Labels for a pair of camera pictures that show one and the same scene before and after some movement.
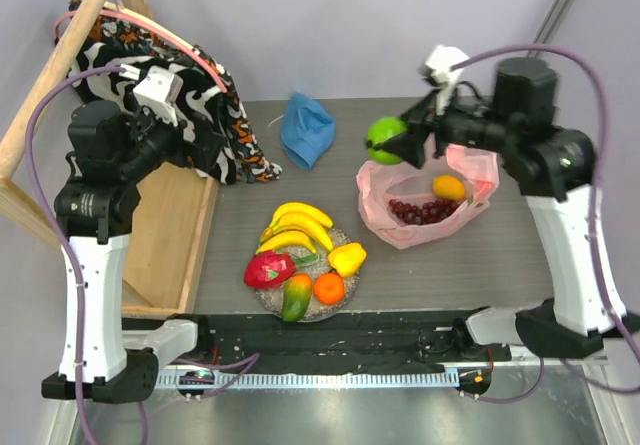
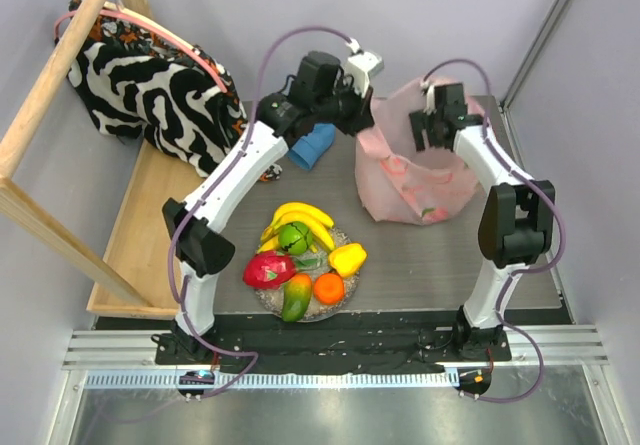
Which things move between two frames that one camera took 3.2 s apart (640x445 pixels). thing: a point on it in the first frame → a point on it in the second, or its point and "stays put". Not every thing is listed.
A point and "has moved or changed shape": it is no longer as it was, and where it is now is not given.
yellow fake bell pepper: (347, 259) stays put
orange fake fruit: (328, 288) stays put
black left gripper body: (158, 140) → (345, 108)
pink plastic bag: (378, 184) has moved or changed shape
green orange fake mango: (298, 289) stays put
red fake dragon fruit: (269, 269) stays put
